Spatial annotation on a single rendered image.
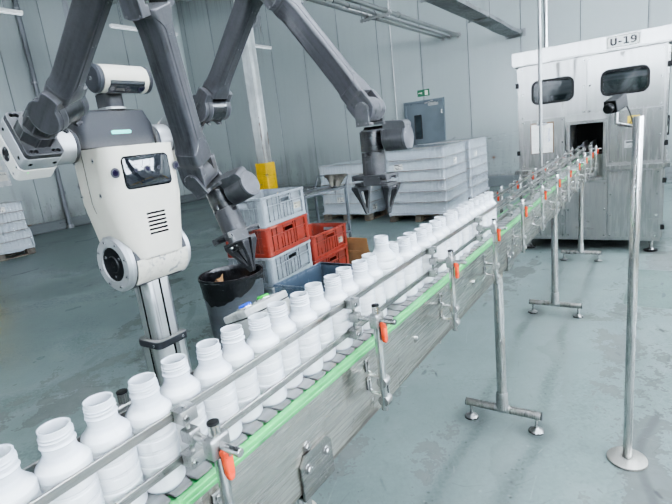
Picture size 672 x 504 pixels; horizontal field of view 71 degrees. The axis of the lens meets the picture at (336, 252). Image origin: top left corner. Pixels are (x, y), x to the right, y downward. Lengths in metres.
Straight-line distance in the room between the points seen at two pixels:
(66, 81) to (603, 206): 5.10
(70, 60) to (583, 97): 4.95
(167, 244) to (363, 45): 11.56
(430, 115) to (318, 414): 11.07
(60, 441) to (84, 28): 0.74
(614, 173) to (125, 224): 4.88
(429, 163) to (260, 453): 6.98
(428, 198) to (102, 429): 7.21
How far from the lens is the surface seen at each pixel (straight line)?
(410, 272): 1.32
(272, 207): 3.51
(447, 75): 11.75
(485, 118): 11.45
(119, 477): 0.72
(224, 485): 0.73
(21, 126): 1.30
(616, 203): 5.58
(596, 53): 5.52
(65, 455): 0.67
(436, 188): 7.63
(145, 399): 0.71
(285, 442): 0.90
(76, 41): 1.11
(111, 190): 1.35
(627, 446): 2.46
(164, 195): 1.42
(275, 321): 0.89
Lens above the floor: 1.45
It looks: 13 degrees down
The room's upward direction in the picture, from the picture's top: 7 degrees counter-clockwise
